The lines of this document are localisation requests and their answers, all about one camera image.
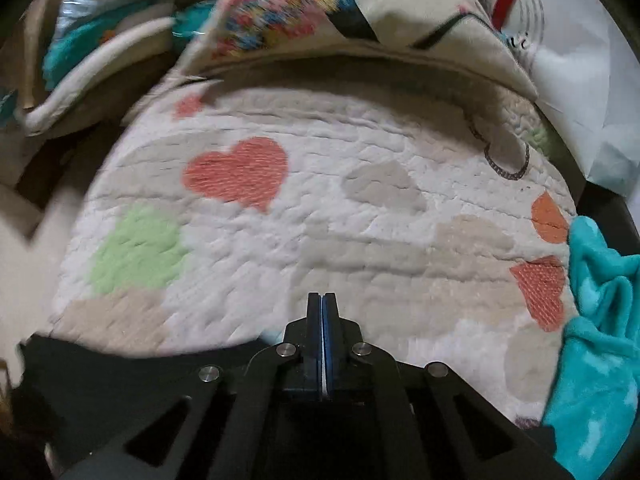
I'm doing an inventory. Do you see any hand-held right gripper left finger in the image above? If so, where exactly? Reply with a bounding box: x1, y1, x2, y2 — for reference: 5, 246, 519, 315
60, 293, 324, 480

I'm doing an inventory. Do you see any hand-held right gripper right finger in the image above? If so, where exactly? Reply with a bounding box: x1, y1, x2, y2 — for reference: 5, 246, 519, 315
323, 293, 576, 480

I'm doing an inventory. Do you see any teal fleece garment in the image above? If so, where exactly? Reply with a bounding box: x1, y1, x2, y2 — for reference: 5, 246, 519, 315
542, 215, 640, 480

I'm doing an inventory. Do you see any quilted heart print blanket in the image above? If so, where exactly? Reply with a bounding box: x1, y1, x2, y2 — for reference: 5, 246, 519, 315
50, 57, 581, 426

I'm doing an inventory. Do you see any beige padded cushion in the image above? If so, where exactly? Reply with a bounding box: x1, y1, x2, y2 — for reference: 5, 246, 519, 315
15, 15, 181, 136

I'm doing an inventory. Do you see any teal wipes pack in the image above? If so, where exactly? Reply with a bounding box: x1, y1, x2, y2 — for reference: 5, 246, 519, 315
172, 2, 221, 38

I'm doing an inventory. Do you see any floral print pillow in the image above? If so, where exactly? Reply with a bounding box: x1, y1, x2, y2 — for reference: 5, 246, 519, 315
175, 0, 538, 106

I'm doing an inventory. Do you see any white paper bag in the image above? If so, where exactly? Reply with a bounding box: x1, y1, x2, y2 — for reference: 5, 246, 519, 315
460, 0, 640, 196

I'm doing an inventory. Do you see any teal plush toy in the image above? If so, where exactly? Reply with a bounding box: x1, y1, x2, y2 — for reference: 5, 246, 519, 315
42, 5, 151, 91

